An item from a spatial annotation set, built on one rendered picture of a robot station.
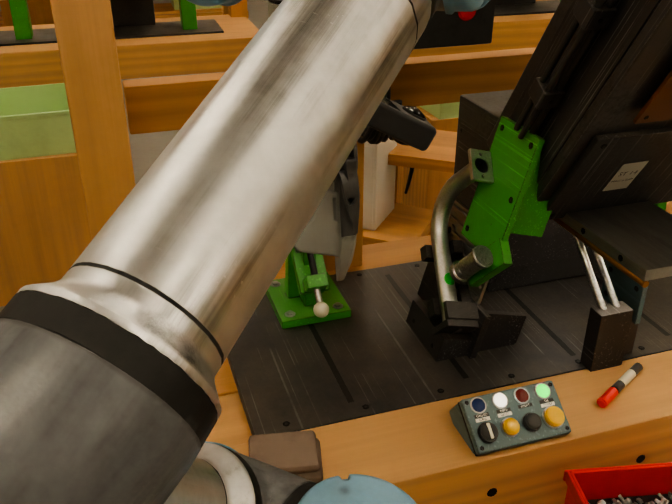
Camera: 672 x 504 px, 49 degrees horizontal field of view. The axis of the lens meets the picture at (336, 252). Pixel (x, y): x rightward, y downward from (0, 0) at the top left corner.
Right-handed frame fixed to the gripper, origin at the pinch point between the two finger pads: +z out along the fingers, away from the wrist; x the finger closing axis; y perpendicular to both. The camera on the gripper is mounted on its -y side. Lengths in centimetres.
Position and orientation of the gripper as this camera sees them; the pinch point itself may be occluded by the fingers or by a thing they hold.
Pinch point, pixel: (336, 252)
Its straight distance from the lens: 74.3
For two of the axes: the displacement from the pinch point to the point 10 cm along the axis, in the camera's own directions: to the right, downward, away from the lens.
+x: 3.0, 4.5, -8.4
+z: 0.0, 8.8, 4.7
